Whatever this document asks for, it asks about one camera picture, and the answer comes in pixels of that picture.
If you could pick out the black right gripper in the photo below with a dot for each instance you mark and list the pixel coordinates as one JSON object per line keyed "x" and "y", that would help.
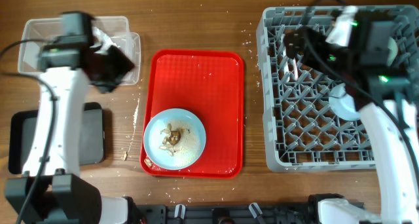
{"x": 310, "y": 37}

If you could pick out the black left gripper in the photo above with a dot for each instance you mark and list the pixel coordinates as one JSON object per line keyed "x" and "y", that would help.
{"x": 116, "y": 64}

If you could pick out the pale green bowl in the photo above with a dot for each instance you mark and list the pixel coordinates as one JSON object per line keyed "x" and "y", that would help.
{"x": 392, "y": 46}

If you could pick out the white napkin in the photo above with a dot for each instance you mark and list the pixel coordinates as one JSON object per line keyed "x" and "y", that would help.
{"x": 102, "y": 42}

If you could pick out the light blue bowl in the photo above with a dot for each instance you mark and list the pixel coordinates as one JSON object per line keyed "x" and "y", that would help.
{"x": 342, "y": 104}

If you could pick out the white plastic spoon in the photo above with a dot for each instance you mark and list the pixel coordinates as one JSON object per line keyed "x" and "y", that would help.
{"x": 295, "y": 69}

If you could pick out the light blue plate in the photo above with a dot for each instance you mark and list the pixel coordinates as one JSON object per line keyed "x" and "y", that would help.
{"x": 152, "y": 137}

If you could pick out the food scraps and rice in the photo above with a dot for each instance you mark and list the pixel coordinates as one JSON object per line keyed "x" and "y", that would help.
{"x": 180, "y": 142}

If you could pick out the white plastic fork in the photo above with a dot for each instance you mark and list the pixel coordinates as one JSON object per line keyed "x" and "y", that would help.
{"x": 286, "y": 68}

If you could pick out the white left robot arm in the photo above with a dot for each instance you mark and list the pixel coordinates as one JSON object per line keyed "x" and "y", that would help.
{"x": 50, "y": 189}

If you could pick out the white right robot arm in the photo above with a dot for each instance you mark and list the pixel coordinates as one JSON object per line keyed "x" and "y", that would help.
{"x": 391, "y": 128}

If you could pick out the grey dishwasher rack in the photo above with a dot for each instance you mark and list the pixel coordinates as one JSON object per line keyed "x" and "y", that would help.
{"x": 301, "y": 132}

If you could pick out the clear plastic bin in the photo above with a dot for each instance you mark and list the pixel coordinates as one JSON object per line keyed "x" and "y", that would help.
{"x": 116, "y": 27}

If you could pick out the black tray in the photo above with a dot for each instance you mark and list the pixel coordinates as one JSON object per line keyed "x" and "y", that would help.
{"x": 22, "y": 131}

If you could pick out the red plastic tray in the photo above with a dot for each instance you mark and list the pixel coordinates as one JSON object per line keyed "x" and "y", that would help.
{"x": 209, "y": 84}

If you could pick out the black mounting rail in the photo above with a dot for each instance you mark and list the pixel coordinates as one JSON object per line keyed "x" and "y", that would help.
{"x": 299, "y": 212}

